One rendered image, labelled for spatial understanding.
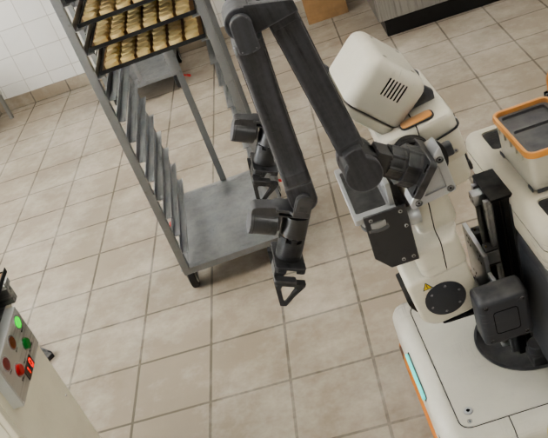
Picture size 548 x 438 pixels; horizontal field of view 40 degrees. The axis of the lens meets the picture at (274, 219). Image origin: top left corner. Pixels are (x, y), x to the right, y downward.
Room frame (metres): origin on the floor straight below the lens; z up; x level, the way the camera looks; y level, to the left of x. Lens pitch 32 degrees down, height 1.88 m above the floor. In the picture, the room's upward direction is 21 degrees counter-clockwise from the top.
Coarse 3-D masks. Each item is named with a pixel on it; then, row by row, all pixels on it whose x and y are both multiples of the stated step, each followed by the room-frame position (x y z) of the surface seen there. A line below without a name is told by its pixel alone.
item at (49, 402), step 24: (0, 312) 1.70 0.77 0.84; (48, 360) 1.75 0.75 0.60; (48, 384) 1.67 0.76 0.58; (0, 408) 1.43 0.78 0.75; (24, 408) 1.51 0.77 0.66; (48, 408) 1.60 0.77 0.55; (72, 408) 1.71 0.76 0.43; (0, 432) 1.42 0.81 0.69; (24, 432) 1.45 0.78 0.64; (48, 432) 1.53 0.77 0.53; (72, 432) 1.63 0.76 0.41; (96, 432) 1.75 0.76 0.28
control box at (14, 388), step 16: (0, 336) 1.59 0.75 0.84; (16, 336) 1.62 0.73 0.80; (32, 336) 1.69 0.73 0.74; (0, 352) 1.53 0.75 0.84; (16, 352) 1.58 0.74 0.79; (32, 352) 1.65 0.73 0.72; (0, 368) 1.48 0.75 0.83; (32, 368) 1.59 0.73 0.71; (0, 384) 1.47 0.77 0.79; (16, 384) 1.49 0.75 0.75; (16, 400) 1.47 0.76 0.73
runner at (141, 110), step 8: (144, 104) 3.16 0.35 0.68; (144, 112) 3.08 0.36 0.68; (144, 120) 2.99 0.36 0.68; (144, 128) 2.91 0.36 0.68; (136, 136) 2.80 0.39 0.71; (144, 136) 2.83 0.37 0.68; (136, 144) 2.72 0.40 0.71; (144, 144) 2.75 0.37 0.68; (136, 152) 2.65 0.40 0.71; (144, 152) 2.68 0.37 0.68; (144, 160) 2.62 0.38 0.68
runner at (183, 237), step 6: (180, 180) 3.24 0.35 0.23; (180, 186) 3.18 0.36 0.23; (180, 192) 3.12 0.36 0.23; (180, 198) 3.06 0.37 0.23; (180, 204) 3.01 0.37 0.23; (180, 210) 2.96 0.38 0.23; (180, 216) 2.91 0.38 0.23; (180, 222) 2.85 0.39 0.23; (180, 228) 2.80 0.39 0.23; (186, 228) 2.80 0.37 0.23; (180, 234) 2.75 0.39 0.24; (186, 234) 2.75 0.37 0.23; (180, 240) 2.69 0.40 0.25; (186, 240) 2.70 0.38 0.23; (180, 246) 2.64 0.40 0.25; (186, 246) 2.65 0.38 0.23; (186, 252) 2.61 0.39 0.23
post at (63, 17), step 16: (64, 16) 2.61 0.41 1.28; (80, 48) 2.61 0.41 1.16; (96, 80) 2.61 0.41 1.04; (112, 112) 2.61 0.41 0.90; (112, 128) 2.62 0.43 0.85; (128, 144) 2.61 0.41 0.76; (128, 160) 2.62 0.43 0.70; (144, 192) 2.61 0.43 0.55; (160, 208) 2.62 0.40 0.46; (160, 224) 2.61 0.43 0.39; (176, 240) 2.63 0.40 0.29; (176, 256) 2.61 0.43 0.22
